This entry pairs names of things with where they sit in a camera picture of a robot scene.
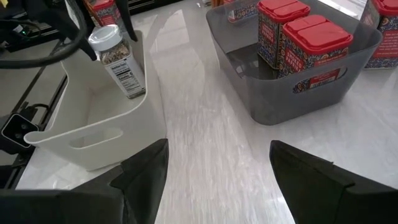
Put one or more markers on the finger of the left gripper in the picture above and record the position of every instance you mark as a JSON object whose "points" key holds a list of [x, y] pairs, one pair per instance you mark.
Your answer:
{"points": [[126, 18], [87, 46]]}

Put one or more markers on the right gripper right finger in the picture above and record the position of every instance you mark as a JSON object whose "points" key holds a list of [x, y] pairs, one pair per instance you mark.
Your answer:
{"points": [[311, 193]]}

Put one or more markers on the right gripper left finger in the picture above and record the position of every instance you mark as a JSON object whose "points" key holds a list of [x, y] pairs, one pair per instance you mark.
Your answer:
{"points": [[140, 186]]}

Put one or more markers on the seasoning jar with white lid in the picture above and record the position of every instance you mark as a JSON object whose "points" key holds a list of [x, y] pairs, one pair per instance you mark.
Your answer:
{"points": [[124, 74]]}

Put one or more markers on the white plastic storage bin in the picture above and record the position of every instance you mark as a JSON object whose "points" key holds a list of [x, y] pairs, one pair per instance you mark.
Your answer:
{"points": [[102, 124]]}

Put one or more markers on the grey translucent plastic bin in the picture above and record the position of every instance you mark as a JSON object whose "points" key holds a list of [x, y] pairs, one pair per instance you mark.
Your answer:
{"points": [[273, 102]]}

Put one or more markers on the black table-level camera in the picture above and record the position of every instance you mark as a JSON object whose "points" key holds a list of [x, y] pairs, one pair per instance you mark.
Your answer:
{"points": [[17, 130]]}

